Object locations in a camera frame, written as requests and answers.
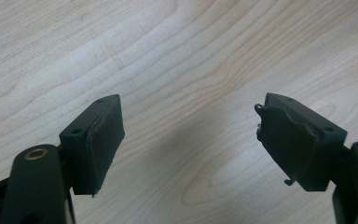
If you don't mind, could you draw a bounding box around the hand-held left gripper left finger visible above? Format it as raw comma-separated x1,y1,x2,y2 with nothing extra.
58,94,126,198

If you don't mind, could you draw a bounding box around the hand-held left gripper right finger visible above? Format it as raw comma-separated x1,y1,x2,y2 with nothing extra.
254,92,348,192

